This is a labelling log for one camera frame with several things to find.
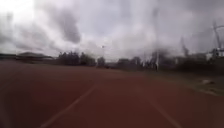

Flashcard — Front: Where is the row of dark trees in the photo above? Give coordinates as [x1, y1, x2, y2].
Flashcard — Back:
[56, 50, 145, 70]

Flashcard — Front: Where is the tall lattice tower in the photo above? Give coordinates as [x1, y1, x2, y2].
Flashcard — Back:
[211, 20, 224, 59]

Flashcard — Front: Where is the grass strip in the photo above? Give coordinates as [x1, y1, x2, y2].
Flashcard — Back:
[141, 69, 224, 98]

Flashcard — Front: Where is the red running track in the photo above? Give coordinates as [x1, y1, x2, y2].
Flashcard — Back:
[0, 60, 224, 128]

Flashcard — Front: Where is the pole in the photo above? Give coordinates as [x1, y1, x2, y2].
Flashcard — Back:
[154, 49, 160, 72]

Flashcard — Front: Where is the low building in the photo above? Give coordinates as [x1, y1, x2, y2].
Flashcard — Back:
[15, 51, 55, 65]

